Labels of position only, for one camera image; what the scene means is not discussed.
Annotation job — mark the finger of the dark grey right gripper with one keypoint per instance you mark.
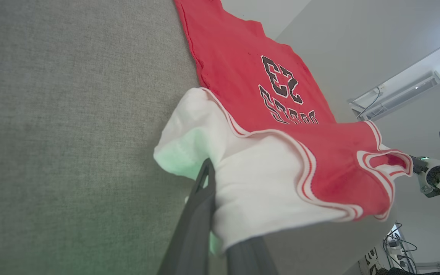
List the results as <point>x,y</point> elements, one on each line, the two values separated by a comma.
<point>418,165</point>

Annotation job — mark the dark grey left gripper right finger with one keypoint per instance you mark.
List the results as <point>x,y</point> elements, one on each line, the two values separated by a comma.
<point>248,259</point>

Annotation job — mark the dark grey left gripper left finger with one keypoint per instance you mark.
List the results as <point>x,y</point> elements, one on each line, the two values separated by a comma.
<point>195,229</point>

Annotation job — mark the white green right gripper body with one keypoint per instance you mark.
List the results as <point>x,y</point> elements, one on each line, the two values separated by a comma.
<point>435,175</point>

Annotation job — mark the red and white basketball jersey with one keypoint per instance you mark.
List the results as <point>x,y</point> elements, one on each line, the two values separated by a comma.
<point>266,160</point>

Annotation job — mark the black and white patterned object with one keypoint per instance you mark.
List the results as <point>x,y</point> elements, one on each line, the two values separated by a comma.
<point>374,261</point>

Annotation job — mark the grey fabric sofa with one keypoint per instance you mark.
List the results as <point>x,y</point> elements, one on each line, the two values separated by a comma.
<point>71,114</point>

